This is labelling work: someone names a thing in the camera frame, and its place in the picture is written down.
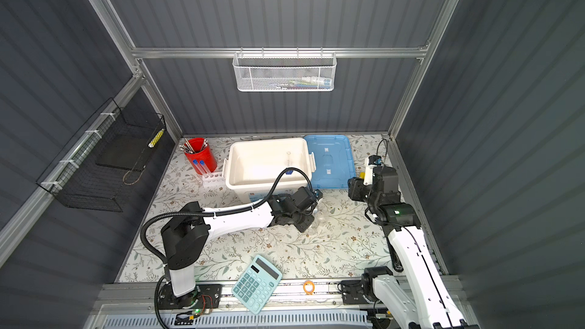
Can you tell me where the beige plastic storage bin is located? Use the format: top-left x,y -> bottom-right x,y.
222,138 -> 315,203

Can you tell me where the clear test tube blue cap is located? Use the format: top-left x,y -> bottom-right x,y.
193,159 -> 203,175

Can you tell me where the small blue-based flask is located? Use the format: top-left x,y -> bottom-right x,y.
286,152 -> 293,175

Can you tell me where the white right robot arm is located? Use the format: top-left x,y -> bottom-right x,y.
348,164 -> 479,328

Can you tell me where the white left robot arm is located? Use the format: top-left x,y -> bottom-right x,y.
140,167 -> 323,299

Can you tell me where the blue plastic bin lid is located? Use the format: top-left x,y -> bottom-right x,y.
304,135 -> 356,190

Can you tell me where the white test tube rack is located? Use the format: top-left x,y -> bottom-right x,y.
201,172 -> 225,188

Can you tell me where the teal desk calculator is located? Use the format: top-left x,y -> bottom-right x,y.
232,255 -> 283,315

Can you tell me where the red ribbed plastic cup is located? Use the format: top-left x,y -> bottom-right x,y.
180,138 -> 217,175

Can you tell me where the white wire mesh basket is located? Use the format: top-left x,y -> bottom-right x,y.
232,53 -> 338,92

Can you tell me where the black wire wall basket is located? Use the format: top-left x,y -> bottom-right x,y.
37,101 -> 166,213

